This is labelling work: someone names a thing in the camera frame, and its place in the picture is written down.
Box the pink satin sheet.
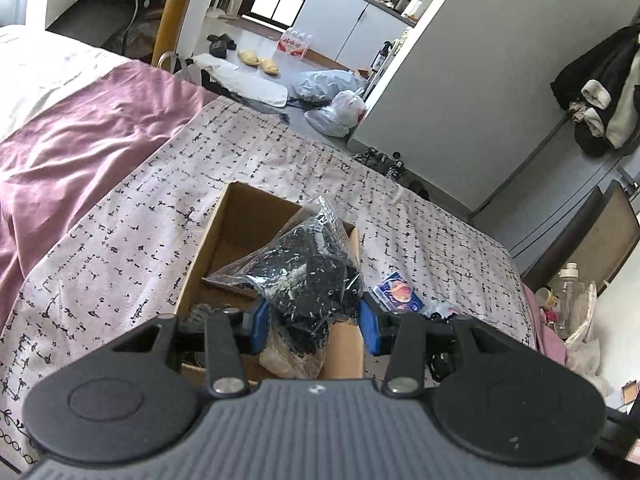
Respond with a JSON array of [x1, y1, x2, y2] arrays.
[[1, 61, 216, 318]]

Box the clear plastic bottle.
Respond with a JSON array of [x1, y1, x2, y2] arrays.
[[551, 262, 586, 340]]

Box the blue tissue packet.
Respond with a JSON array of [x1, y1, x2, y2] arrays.
[[373, 272, 424, 313]]

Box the white plastic bag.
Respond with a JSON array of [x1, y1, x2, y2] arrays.
[[304, 90, 367, 139]]

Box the white kitchen cabinet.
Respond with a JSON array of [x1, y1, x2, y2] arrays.
[[293, 0, 413, 70]]

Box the black white hanging clothes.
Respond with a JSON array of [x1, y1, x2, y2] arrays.
[[550, 24, 639, 158]]

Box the yellow slipper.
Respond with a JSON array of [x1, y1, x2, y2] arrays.
[[238, 50, 260, 67], [259, 58, 280, 77]]

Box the grey garbage bag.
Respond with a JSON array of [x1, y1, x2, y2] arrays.
[[292, 70, 366, 105]]

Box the brown cardboard box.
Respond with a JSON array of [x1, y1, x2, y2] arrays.
[[176, 182, 364, 379]]

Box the white floor mat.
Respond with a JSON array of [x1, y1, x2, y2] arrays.
[[192, 53, 288, 108]]

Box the dark cloth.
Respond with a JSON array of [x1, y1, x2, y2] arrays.
[[203, 195, 362, 379]]

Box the yellow slipper left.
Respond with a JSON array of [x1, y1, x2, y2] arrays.
[[238, 50, 260, 67]]

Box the bottled water pack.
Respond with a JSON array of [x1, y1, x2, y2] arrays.
[[277, 27, 311, 60]]

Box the black slippers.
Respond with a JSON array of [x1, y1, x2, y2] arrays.
[[206, 34, 236, 58]]

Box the yellow slipper right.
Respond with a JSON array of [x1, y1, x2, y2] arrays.
[[259, 58, 280, 77]]

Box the patterned white bedspread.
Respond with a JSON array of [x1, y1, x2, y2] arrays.
[[1, 98, 535, 472]]

